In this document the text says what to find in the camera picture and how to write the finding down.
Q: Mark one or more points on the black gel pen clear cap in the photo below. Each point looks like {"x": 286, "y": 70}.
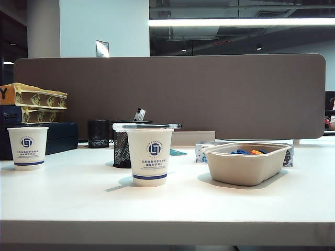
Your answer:
{"x": 167, "y": 125}
{"x": 140, "y": 115}

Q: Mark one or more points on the white paper cup blue logo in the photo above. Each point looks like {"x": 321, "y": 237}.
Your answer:
{"x": 150, "y": 170}
{"x": 28, "y": 154}

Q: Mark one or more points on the black mesh pen holder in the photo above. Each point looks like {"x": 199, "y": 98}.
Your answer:
{"x": 121, "y": 149}

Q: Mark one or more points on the beige divider base block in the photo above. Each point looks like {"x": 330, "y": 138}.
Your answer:
{"x": 196, "y": 138}

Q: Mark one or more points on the brown desk divider panel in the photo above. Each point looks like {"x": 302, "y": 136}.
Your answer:
{"x": 209, "y": 91}

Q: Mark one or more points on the black mug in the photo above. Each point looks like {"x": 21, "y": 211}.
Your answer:
{"x": 98, "y": 133}

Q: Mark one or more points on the blue plastic piece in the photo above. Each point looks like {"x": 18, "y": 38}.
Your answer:
{"x": 239, "y": 151}
{"x": 264, "y": 151}

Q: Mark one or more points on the beige pulp tray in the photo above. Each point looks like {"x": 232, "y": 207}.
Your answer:
{"x": 243, "y": 170}

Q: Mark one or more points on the orange plastic piece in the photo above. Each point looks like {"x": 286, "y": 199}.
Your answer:
{"x": 255, "y": 151}

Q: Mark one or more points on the red ceiling sign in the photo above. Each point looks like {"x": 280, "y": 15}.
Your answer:
{"x": 222, "y": 43}

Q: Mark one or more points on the long ceiling light strip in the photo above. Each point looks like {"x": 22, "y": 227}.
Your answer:
{"x": 235, "y": 22}

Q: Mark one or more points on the wooden toy boxes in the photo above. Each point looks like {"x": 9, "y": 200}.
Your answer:
{"x": 39, "y": 116}
{"x": 39, "y": 98}

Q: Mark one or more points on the white divider foot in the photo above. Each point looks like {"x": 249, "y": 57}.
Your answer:
{"x": 296, "y": 142}

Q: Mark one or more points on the white round pillar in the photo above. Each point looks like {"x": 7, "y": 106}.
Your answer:
{"x": 43, "y": 28}

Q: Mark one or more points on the black and red office chair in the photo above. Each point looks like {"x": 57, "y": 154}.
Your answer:
{"x": 331, "y": 117}

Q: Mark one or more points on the small framed wall sign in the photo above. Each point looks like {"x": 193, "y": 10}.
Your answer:
{"x": 102, "y": 48}

